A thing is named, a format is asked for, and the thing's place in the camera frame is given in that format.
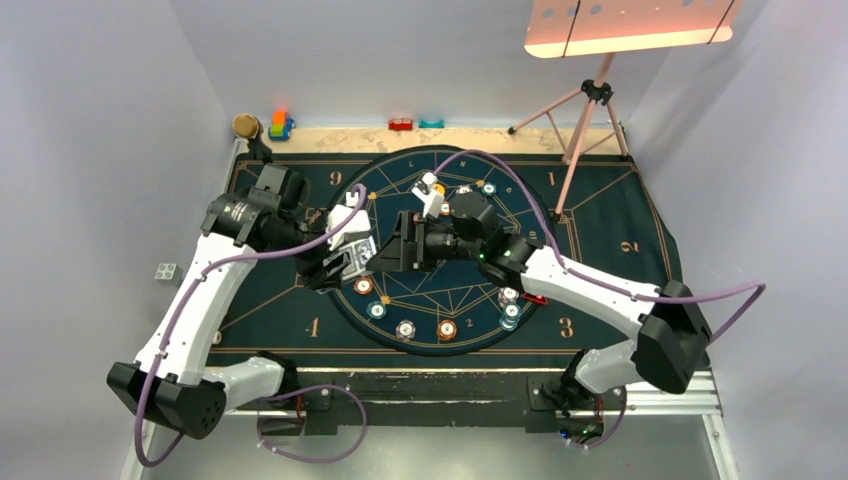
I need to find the dark green rectangular poker mat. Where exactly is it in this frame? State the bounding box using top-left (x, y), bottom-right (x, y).
top-left (206, 152), bottom-right (711, 371)

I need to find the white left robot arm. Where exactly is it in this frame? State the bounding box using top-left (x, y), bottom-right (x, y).
top-left (107, 184), bottom-right (367, 439)

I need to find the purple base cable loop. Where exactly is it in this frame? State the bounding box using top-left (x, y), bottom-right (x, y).
top-left (256, 382), bottom-right (370, 464)

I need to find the round blue poker mat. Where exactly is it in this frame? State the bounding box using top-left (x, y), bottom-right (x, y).
top-left (330, 146), bottom-right (551, 357)

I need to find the aluminium frame rail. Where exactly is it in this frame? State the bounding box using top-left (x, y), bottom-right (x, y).
top-left (122, 368), bottom-right (739, 479)

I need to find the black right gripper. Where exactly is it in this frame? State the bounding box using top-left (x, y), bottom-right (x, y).
top-left (366, 210), bottom-right (483, 272)

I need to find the pink tripod stand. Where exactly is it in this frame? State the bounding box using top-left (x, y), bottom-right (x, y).
top-left (506, 52), bottom-right (630, 215)

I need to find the red triangular dealer button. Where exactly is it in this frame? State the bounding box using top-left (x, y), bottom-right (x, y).
top-left (523, 293), bottom-right (549, 306)

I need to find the orange chip stack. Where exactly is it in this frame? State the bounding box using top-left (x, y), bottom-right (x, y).
top-left (437, 319), bottom-right (458, 342)

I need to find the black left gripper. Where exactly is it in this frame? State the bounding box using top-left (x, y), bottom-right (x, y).
top-left (267, 205), bottom-right (351, 289)

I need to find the teal toy block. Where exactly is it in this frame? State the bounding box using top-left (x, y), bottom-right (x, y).
top-left (418, 118), bottom-right (445, 129)

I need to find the orange poker chip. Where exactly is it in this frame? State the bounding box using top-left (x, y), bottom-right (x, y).
top-left (353, 276), bottom-right (374, 295)

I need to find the grey lego brick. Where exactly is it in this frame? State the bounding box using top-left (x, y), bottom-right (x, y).
top-left (154, 263), bottom-right (183, 285)

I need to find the blue playing card deck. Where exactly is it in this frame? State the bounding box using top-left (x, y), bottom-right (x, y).
top-left (340, 237), bottom-right (377, 283)

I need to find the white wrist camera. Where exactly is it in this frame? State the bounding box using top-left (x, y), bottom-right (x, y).
top-left (325, 205), bottom-right (375, 252)
top-left (411, 172), bottom-right (444, 219)

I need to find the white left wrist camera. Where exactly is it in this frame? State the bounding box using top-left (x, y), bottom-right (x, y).
top-left (325, 205), bottom-right (375, 252)

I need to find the pink perforated light panel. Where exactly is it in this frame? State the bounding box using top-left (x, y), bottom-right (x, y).
top-left (524, 0), bottom-right (743, 59)

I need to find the gold round microphone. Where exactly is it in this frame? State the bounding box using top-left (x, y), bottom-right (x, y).
top-left (231, 113), bottom-right (263, 140)

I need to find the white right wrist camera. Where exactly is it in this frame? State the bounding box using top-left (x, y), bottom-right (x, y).
top-left (411, 172), bottom-right (444, 219)

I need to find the orange blue toy block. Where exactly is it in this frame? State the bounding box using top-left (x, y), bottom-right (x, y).
top-left (268, 110), bottom-right (294, 141)

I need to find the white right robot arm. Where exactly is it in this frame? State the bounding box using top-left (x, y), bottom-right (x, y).
top-left (367, 192), bottom-right (712, 407)

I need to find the red toy block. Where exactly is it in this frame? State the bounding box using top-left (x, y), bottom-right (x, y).
top-left (387, 118), bottom-right (415, 131)

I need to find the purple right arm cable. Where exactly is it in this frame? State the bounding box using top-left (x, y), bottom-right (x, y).
top-left (433, 149), bottom-right (768, 346)

